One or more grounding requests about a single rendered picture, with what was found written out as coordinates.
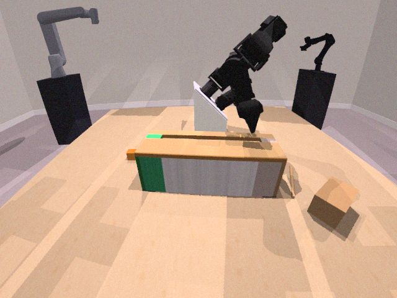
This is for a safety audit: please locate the orange bar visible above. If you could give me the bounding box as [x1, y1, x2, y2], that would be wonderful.
[127, 149, 136, 160]

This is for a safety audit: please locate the tan cube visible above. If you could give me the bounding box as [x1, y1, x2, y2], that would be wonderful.
[307, 176, 359, 229]

